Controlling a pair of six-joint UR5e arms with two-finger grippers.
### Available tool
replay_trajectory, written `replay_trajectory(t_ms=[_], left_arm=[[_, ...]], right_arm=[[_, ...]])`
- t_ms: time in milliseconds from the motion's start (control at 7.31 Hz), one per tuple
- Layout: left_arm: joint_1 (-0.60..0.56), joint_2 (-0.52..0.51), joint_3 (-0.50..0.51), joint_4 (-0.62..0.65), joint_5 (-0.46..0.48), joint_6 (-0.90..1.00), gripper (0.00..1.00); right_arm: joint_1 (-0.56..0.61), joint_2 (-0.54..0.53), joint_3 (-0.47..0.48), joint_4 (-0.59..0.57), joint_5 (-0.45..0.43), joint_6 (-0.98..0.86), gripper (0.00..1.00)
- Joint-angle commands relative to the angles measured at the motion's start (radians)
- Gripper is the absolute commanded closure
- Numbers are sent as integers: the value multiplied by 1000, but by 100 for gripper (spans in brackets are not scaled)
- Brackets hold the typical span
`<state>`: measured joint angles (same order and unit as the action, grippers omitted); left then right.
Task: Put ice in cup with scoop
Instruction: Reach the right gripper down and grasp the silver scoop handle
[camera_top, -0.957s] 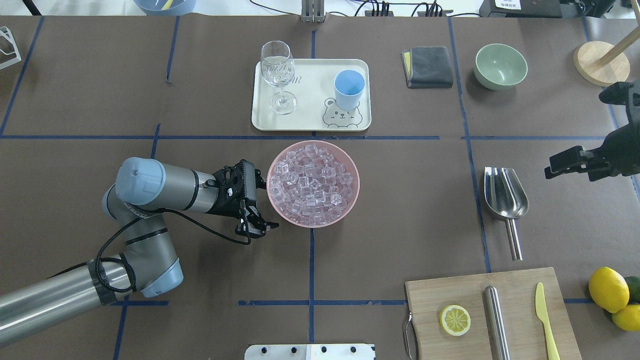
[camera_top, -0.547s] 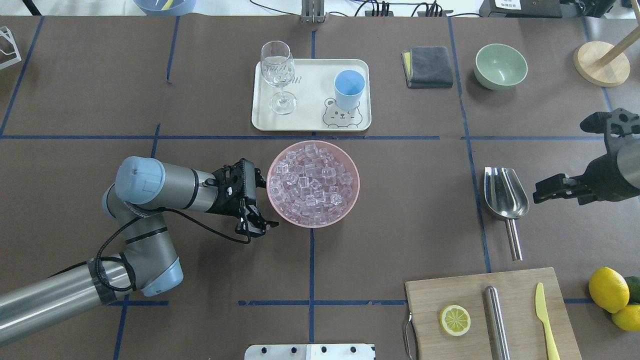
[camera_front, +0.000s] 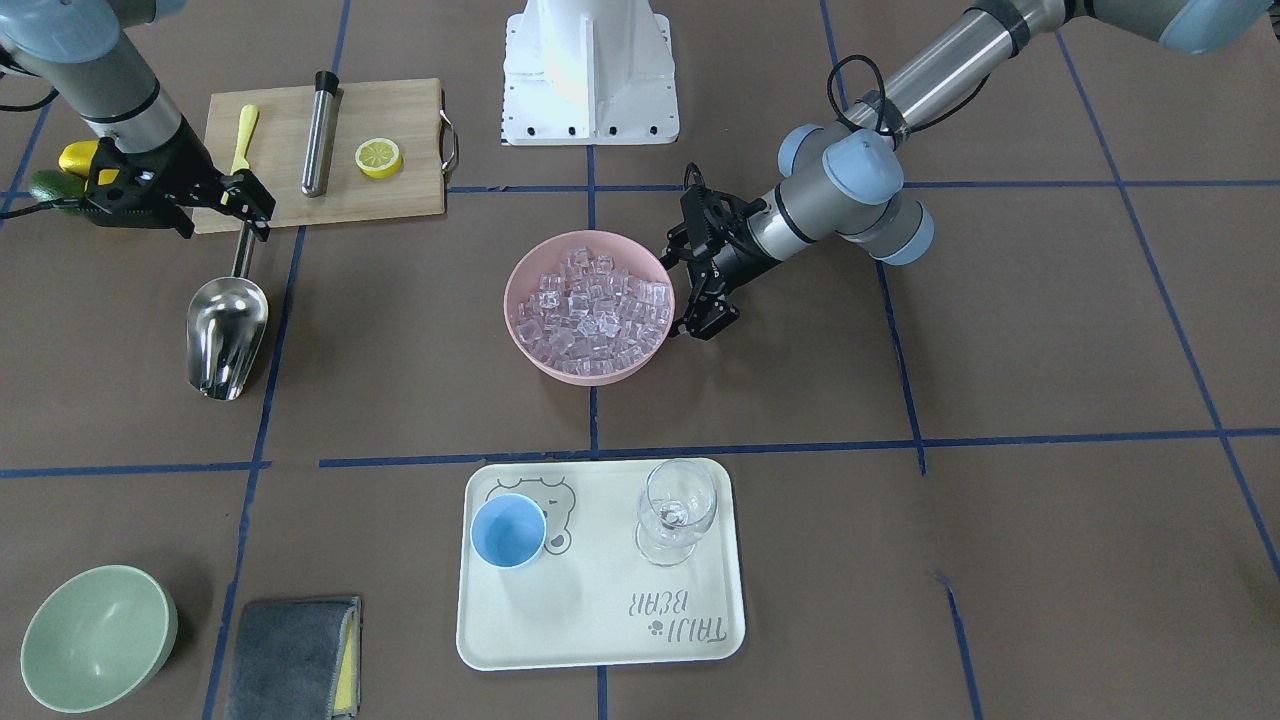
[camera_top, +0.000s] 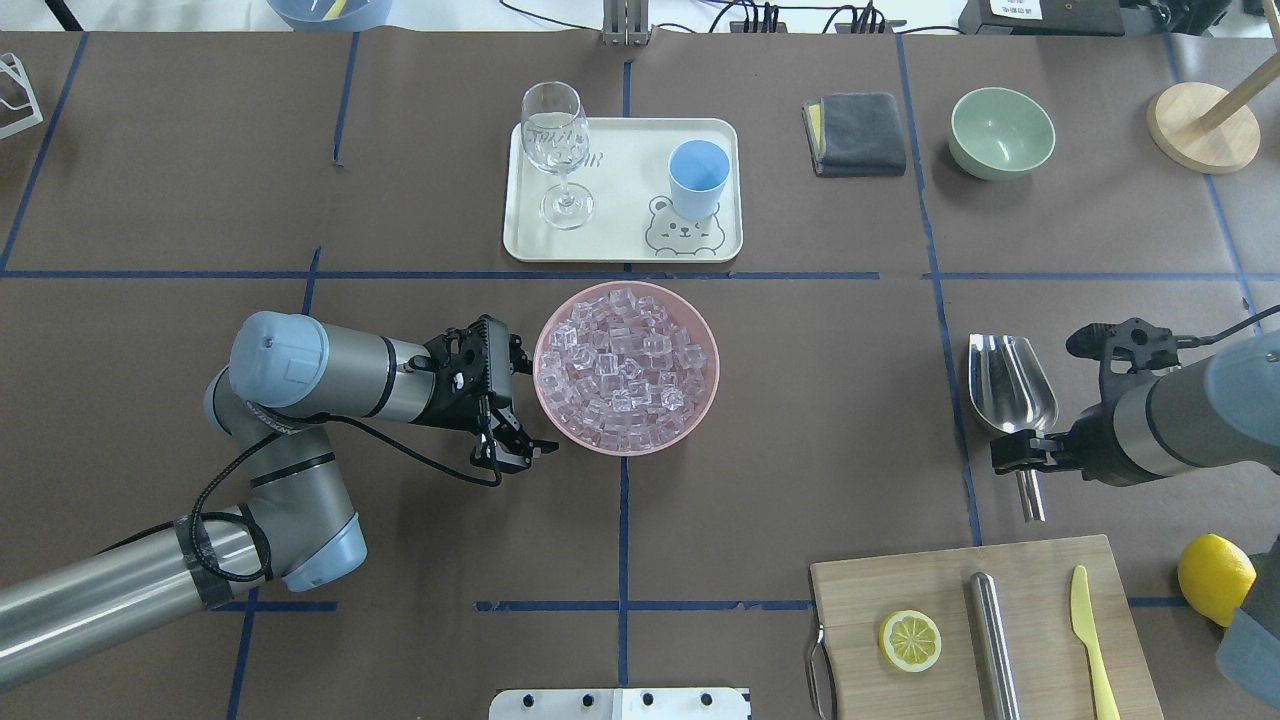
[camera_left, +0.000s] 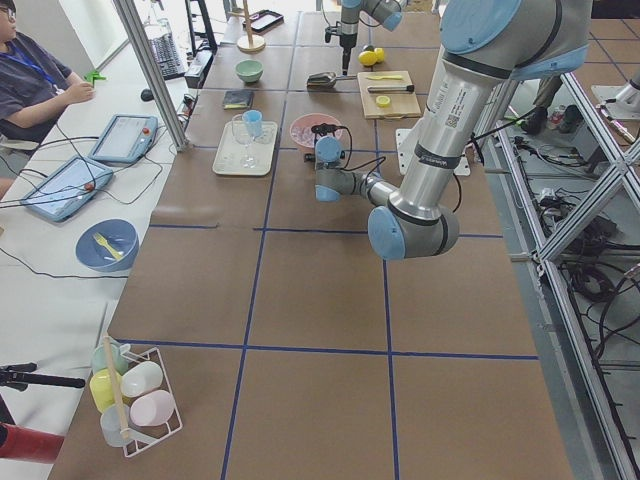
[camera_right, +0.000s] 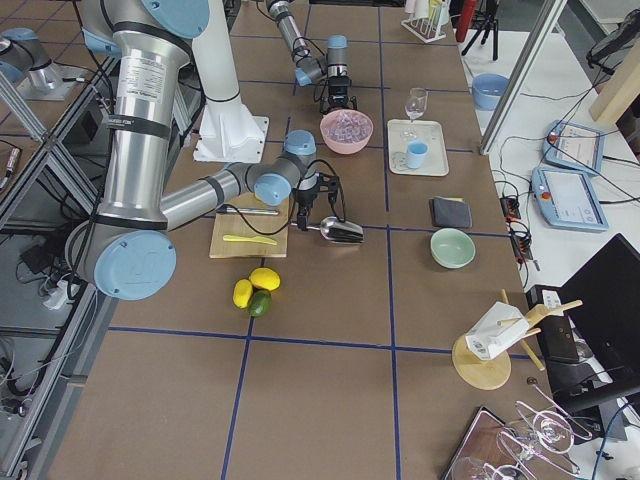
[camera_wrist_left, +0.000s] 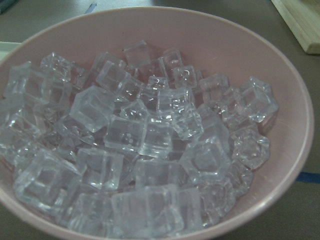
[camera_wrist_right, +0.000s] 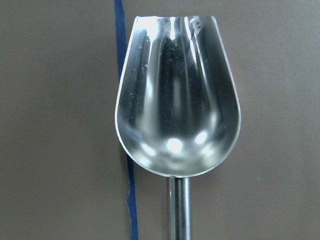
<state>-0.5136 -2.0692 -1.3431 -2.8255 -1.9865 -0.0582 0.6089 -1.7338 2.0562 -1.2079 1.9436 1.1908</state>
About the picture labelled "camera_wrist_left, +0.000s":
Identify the clear ice cubes pile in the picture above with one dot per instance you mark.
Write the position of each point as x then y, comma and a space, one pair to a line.
133, 148

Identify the pink bowl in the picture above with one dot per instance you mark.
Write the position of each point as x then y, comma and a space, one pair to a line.
212, 44

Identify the wooden cutting board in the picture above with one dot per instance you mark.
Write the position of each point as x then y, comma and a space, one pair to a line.
303, 19

